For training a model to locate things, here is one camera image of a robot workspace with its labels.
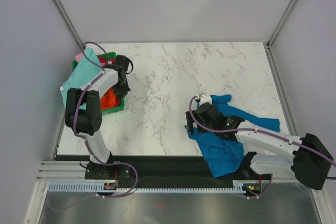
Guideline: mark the green plastic bin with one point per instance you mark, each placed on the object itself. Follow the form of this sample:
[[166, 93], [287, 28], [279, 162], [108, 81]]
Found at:
[[104, 73]]

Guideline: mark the pink t shirt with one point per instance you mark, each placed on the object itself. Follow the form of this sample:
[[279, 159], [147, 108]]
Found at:
[[78, 57]]

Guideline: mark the dark red t shirt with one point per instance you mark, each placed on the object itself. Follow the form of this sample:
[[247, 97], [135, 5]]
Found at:
[[107, 59]]

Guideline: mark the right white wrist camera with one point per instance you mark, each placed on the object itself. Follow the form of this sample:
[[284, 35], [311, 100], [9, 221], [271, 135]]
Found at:
[[203, 98]]

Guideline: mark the right aluminium frame post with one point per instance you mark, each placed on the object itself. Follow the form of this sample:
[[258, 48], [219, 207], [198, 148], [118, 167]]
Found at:
[[289, 8]]

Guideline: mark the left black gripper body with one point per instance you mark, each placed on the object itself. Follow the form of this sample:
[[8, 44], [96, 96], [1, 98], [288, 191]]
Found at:
[[122, 88]]

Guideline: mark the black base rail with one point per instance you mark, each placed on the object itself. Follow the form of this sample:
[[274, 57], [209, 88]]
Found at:
[[165, 167]]

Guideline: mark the aluminium frame post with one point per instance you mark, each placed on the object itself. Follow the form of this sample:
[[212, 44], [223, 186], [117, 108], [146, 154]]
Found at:
[[289, 8], [69, 24]]

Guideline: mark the white slotted cable duct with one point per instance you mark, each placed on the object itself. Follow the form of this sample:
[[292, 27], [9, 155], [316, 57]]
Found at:
[[151, 186]]

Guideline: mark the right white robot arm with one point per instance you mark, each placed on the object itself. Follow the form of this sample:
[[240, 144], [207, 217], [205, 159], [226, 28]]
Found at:
[[304, 158]]

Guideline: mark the left aluminium frame post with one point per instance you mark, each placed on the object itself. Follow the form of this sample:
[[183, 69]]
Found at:
[[69, 24]]

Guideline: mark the teal t shirt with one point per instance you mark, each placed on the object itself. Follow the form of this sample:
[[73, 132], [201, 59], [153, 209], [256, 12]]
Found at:
[[83, 73]]

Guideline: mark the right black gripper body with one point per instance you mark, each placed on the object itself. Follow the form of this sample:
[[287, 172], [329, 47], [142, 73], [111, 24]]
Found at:
[[197, 118]]

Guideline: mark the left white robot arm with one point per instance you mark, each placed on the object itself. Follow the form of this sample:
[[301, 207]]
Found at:
[[83, 113]]

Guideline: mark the orange t shirt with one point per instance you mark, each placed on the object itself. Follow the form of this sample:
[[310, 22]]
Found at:
[[110, 100]]

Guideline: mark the blue t shirt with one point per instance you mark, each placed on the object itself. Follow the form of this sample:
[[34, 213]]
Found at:
[[225, 157]]

